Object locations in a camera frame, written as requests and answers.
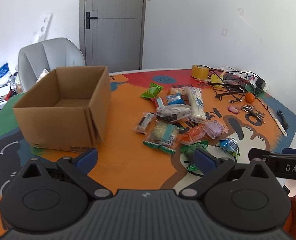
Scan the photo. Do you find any orange flower candy packet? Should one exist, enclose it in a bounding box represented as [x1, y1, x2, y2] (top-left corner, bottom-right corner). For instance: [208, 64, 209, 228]
[177, 126, 206, 145]

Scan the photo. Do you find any red and blue snack bar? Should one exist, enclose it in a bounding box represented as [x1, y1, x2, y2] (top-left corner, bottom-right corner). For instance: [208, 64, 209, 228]
[151, 97, 164, 108]

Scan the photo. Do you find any orange wafer packet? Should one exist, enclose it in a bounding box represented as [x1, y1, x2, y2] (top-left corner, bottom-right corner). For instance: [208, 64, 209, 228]
[169, 87, 187, 100]

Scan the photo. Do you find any green snack packet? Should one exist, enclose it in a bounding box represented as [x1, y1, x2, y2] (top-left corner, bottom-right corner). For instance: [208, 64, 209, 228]
[141, 82, 164, 99]

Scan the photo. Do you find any green foil candy packet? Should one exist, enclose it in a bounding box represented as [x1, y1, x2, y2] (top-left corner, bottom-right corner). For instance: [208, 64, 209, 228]
[180, 140, 209, 172]

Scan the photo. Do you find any blue foil candy packet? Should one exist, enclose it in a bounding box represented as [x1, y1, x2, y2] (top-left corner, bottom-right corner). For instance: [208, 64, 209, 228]
[219, 138, 240, 157]

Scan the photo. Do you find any purple snack packet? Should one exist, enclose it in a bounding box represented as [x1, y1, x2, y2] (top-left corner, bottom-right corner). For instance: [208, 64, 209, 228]
[204, 120, 228, 140]

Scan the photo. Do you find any black pen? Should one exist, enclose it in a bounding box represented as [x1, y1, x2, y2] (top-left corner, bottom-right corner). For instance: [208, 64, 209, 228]
[277, 110, 289, 130]

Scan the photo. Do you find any long white cracker pack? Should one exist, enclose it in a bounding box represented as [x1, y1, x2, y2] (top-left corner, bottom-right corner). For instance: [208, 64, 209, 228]
[185, 87, 207, 122]

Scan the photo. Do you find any green rice cracker packet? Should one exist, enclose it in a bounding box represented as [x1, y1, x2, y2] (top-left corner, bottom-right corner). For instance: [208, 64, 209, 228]
[143, 121, 183, 155]

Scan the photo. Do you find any brown cardboard box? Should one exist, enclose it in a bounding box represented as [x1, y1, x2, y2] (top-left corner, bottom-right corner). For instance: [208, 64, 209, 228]
[13, 66, 111, 152]

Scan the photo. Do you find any black white cake packet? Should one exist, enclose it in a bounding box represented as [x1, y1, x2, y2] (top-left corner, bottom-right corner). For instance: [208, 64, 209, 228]
[156, 104, 191, 123]

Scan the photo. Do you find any bunch of keys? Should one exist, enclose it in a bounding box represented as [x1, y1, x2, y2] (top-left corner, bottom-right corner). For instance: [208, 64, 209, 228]
[241, 105, 265, 126]

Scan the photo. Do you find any colourful printed table mat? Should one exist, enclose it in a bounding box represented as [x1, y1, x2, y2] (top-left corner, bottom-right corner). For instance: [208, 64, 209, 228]
[0, 69, 296, 236]

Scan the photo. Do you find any small brown bar packet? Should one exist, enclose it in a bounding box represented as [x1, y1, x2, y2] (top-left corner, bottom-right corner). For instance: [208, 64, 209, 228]
[133, 112, 156, 134]

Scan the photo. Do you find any blue white snack packet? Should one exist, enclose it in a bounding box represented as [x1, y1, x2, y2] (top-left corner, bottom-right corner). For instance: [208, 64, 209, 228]
[166, 92, 185, 105]

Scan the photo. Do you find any orange tangerine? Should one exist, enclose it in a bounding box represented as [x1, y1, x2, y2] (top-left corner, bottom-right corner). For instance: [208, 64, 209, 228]
[245, 92, 256, 104]

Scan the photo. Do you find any black power adapter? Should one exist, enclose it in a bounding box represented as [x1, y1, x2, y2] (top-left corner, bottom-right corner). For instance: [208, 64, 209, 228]
[255, 77, 266, 90]

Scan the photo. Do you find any yellow plush toy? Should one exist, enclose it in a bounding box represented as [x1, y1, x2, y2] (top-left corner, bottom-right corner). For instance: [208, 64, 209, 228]
[210, 70, 226, 88]

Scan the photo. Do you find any yellow tape roll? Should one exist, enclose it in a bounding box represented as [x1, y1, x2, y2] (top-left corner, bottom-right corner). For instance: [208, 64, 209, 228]
[191, 64, 209, 80]

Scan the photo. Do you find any dotted white cushion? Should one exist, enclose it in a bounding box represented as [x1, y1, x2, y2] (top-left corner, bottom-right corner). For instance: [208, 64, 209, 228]
[36, 68, 49, 82]

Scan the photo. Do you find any grey upholstered chair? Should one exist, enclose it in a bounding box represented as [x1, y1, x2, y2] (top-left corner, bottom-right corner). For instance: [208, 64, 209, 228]
[18, 37, 86, 92]

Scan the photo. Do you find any blue bag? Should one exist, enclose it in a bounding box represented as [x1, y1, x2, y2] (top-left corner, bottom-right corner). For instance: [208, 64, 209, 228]
[0, 63, 9, 79]

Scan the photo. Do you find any white perforated board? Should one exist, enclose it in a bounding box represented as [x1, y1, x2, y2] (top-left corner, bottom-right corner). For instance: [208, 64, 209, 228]
[30, 13, 52, 44]

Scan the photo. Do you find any grey door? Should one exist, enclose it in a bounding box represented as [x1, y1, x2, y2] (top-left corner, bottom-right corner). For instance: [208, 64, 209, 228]
[79, 0, 145, 73]

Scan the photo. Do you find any white handled knife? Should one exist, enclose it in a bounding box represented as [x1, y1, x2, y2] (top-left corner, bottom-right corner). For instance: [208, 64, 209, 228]
[268, 107, 288, 137]

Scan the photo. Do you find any pink keychain charm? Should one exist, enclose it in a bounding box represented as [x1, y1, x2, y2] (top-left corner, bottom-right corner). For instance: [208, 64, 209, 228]
[227, 106, 239, 114]

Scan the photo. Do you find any black usb cable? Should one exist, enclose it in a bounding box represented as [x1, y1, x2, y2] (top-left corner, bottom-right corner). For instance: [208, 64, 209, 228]
[228, 89, 249, 104]

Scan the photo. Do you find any black wire stand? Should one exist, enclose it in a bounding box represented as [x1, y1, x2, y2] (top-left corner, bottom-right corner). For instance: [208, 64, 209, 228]
[207, 77, 248, 103]

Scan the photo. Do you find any black door handle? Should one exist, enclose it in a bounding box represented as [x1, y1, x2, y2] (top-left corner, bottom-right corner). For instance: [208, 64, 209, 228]
[85, 12, 98, 29]

